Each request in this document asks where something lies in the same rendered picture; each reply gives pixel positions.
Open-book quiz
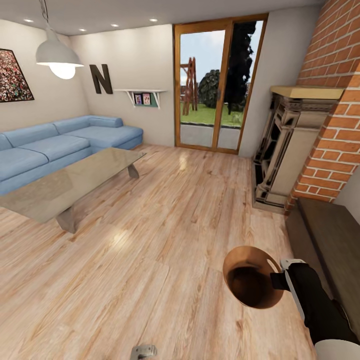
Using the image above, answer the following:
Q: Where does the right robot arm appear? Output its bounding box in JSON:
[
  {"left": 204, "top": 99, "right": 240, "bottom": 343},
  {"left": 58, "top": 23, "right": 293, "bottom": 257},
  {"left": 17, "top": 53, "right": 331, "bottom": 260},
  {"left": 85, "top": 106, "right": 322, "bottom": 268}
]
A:
[{"left": 270, "top": 258, "right": 360, "bottom": 360}]

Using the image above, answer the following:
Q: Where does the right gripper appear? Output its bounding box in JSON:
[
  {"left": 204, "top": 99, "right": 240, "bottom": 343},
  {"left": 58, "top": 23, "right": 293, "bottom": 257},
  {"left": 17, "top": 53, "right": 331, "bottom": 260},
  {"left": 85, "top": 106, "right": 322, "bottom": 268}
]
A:
[{"left": 270, "top": 272, "right": 291, "bottom": 292}]

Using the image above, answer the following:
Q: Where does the trash can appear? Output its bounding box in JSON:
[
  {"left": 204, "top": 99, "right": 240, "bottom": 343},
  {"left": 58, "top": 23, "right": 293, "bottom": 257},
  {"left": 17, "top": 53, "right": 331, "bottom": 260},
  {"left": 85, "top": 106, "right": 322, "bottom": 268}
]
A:
[{"left": 222, "top": 245, "right": 285, "bottom": 310}]

